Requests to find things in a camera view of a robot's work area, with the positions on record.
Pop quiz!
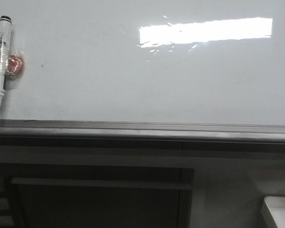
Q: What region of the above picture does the red round magnet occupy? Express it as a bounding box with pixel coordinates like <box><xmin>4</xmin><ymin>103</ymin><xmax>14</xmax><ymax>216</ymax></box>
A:
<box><xmin>7</xmin><ymin>55</ymin><xmax>24</xmax><ymax>76</ymax></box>

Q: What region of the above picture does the white black whiteboard marker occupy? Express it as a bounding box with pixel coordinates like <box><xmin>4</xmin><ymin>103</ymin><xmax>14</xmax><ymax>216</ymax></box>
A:
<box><xmin>0</xmin><ymin>15</ymin><xmax>12</xmax><ymax>108</ymax></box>

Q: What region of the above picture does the white whiteboard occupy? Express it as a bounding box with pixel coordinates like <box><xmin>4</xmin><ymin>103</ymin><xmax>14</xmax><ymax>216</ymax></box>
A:
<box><xmin>0</xmin><ymin>0</ymin><xmax>285</xmax><ymax>125</ymax></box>

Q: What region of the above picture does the grey whiteboard marker tray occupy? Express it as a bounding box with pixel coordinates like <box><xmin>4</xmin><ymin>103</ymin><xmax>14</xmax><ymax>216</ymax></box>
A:
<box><xmin>0</xmin><ymin>120</ymin><xmax>285</xmax><ymax>151</ymax></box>

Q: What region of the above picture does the dark cabinet with bar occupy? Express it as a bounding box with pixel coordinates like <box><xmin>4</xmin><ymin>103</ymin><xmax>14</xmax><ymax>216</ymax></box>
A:
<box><xmin>4</xmin><ymin>166</ymin><xmax>194</xmax><ymax>228</ymax></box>

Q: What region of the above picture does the white box with red button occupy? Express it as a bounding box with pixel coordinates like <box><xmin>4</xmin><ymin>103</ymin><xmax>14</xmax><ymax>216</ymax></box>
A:
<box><xmin>261</xmin><ymin>196</ymin><xmax>285</xmax><ymax>228</ymax></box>

